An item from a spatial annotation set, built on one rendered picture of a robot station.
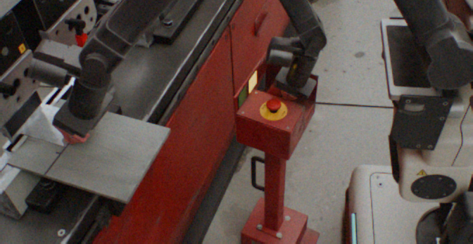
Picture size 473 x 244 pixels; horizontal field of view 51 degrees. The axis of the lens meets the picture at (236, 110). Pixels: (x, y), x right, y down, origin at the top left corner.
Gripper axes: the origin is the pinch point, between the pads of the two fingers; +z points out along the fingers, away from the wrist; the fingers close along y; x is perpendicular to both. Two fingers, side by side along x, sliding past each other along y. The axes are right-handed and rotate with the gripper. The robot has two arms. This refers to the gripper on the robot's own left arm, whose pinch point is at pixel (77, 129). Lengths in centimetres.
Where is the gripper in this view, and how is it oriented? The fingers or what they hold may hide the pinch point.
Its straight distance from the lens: 102.0
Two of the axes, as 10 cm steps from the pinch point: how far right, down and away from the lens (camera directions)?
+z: -3.9, 5.0, 7.8
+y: -3.5, 7.0, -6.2
